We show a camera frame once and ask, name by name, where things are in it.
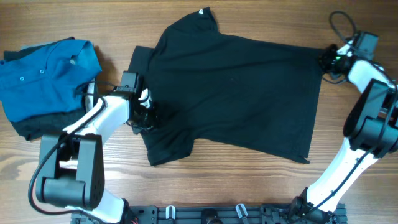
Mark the dark grey folded shirt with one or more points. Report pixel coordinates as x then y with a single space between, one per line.
36 126

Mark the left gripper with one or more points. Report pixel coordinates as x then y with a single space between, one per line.
157 119

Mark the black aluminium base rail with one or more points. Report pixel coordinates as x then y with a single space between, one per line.
263 214

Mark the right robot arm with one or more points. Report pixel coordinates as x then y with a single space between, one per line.
370 133

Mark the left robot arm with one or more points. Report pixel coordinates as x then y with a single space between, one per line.
70 173

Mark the black polo shirt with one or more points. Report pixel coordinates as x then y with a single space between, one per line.
208 85

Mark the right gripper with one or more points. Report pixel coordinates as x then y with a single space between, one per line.
323 57

